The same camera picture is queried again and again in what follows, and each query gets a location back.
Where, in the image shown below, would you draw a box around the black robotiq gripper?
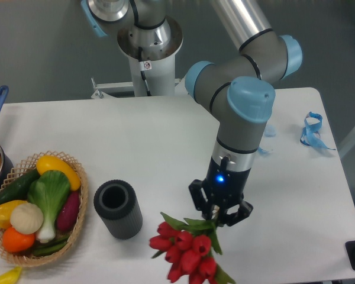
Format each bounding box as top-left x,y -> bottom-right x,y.
189,157 -> 253,227

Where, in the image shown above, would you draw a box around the red tulip bouquet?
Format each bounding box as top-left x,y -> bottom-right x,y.
149,212 -> 235,283

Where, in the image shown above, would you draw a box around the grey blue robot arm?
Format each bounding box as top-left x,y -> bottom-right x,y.
80,1 -> 302,226

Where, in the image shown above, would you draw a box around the dark grey ribbed vase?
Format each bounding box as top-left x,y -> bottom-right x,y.
93,179 -> 143,240

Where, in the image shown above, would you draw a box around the curled blue ribbon strip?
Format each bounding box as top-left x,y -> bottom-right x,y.
257,147 -> 273,155

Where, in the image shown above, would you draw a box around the small light blue cap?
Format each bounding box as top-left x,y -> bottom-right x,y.
264,124 -> 277,138

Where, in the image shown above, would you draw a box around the blue ribbon bundle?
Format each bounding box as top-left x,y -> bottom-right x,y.
299,112 -> 335,150

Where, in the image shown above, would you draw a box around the purple sweet potato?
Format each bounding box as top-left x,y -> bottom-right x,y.
56,191 -> 80,232

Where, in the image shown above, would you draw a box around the green bok choy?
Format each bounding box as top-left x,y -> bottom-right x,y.
27,170 -> 70,244

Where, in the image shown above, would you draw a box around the yellow squash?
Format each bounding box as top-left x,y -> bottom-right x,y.
36,155 -> 81,191

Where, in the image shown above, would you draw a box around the woven wicker basket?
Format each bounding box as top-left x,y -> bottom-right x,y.
0,150 -> 88,267

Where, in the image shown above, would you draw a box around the green pea pods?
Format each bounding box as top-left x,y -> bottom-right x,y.
32,235 -> 69,257

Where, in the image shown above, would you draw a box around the white garlic bulb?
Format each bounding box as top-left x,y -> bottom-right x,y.
10,202 -> 44,234

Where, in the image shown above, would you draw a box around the green cucumber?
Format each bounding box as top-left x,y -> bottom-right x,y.
0,169 -> 40,205

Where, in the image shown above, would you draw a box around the orange fruit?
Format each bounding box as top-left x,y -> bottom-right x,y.
2,227 -> 36,253

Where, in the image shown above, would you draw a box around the yellow bell pepper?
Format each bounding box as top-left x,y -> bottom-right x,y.
0,200 -> 27,230

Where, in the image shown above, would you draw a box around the yellow banana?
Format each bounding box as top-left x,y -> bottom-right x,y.
0,266 -> 22,284

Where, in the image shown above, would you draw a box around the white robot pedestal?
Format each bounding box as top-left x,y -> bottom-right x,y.
90,15 -> 196,100

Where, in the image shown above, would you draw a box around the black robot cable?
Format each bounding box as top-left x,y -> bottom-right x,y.
137,46 -> 153,97

